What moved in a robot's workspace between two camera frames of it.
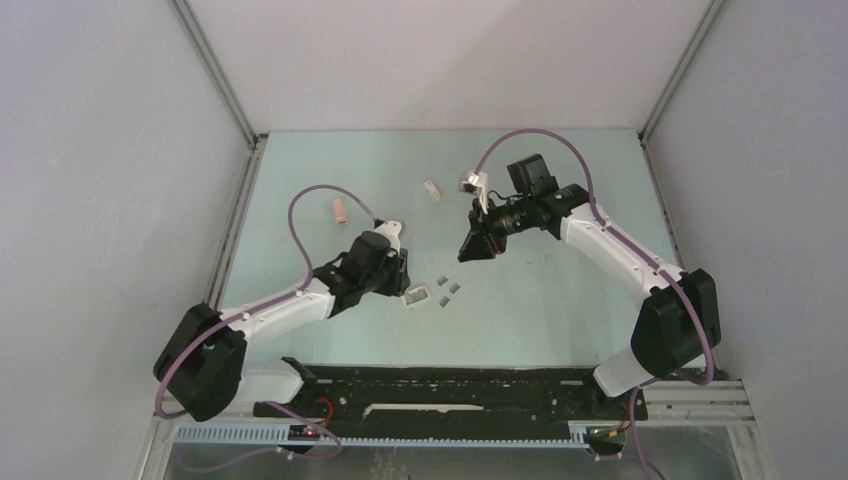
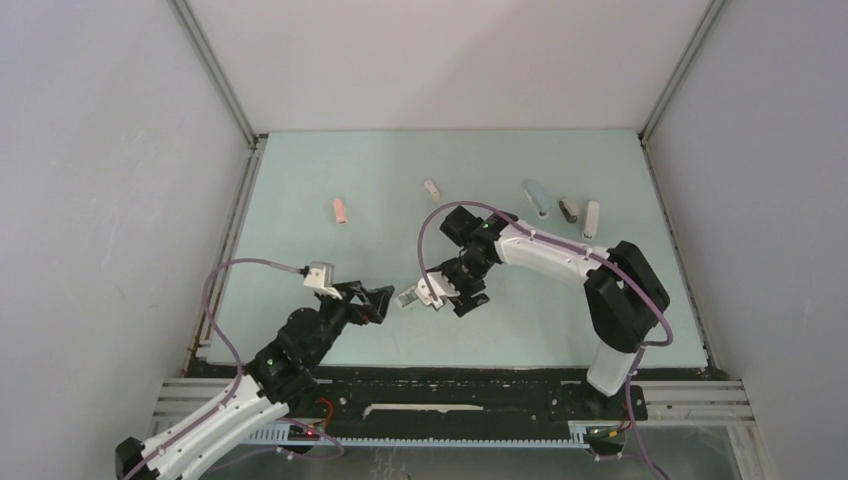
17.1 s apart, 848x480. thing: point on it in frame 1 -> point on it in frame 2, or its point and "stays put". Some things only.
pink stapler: x=339 y=210 stays put
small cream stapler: x=432 y=189 stays put
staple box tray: x=414 y=295 stays put
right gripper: x=483 y=239 -> x=465 y=303
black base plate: x=457 y=396 stays put
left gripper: x=399 y=279 -> x=374 y=301
